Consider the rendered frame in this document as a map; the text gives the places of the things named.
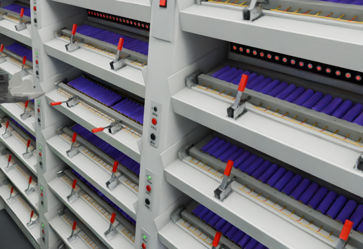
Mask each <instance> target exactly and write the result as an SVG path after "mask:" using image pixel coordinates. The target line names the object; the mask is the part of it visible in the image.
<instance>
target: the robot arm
mask: <svg viewBox="0 0 363 249"><path fill-rule="evenodd" d="M35 87H36V86H33V83H32V81H31V80H30V79H28V78H27V79H24V80H22V76H21V74H20V73H19V72H16V73H14V74H13V77H12V79H11V80H10V81H9V74H8V73H6V72H4V71H3V70H1V69H0V104H4V103H19V102H25V101H28V100H32V99H36V98H39V97H41V96H43V95H44V94H45V92H35V89H34V88H35Z"/></svg>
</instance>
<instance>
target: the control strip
mask: <svg viewBox="0 0 363 249"><path fill-rule="evenodd" d="M175 2H176V0H154V5H153V20H152V35H151V36H152V37H155V38H159V39H163V40H166V41H170V42H171V41H172V32H173V21H174V9H175Z"/></svg>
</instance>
